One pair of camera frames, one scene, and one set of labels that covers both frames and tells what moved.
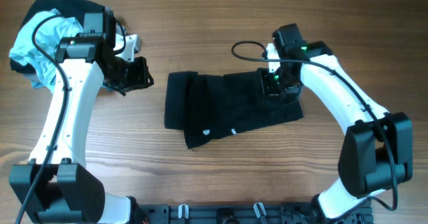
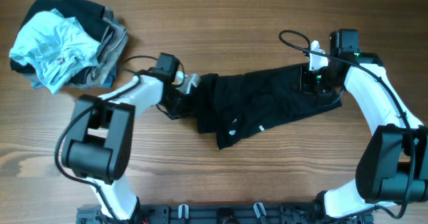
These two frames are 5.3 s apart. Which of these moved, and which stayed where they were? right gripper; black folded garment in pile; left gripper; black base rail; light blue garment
Moved: left gripper; right gripper
Stayed: light blue garment; black base rail; black folded garment in pile
